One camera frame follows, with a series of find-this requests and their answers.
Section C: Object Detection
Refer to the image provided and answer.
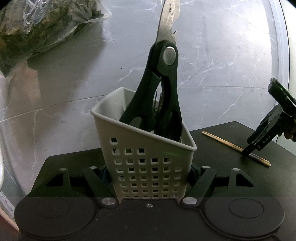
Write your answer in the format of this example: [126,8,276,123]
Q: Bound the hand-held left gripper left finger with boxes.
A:
[45,166,119,208]

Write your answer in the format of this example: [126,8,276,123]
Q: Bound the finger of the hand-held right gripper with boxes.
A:
[246,119,269,144]
[242,130,277,156]

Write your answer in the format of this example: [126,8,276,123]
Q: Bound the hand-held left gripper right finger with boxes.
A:
[179,165,255,208]

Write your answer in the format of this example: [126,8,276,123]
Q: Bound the wooden chopstick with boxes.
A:
[202,131,271,165]
[203,133,270,167]

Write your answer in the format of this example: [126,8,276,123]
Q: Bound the white perforated utensil holder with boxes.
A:
[90,87,197,200]

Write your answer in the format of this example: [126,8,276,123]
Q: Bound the black handled kitchen scissors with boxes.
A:
[119,0,183,142]

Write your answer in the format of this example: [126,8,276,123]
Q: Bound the black platform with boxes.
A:
[30,120,296,241]

